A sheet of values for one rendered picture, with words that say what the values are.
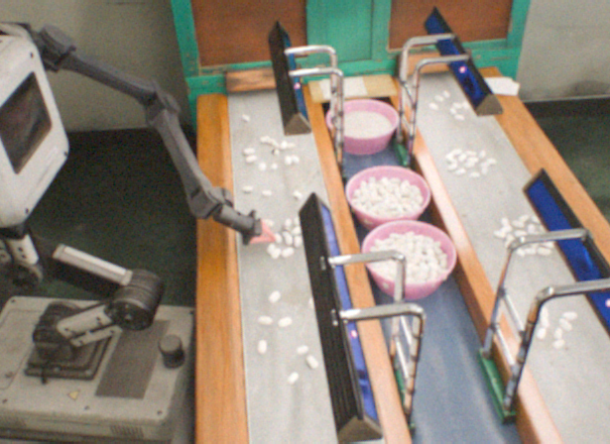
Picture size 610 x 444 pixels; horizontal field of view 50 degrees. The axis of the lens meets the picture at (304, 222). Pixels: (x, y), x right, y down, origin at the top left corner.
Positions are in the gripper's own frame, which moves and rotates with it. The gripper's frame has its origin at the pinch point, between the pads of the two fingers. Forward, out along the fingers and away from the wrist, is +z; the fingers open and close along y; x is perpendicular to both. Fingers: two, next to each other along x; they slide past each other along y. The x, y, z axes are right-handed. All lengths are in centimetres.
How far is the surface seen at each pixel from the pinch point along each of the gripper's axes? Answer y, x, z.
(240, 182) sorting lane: 31.4, 6.7, -5.4
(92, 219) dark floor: 112, 113, -16
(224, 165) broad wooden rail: 39.4, 8.1, -10.6
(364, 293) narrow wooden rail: -26.8, -15.4, 16.7
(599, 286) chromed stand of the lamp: -64, -67, 23
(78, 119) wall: 177, 106, -36
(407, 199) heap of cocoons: 13.0, -27.7, 34.4
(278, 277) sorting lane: -14.8, 1.2, 1.2
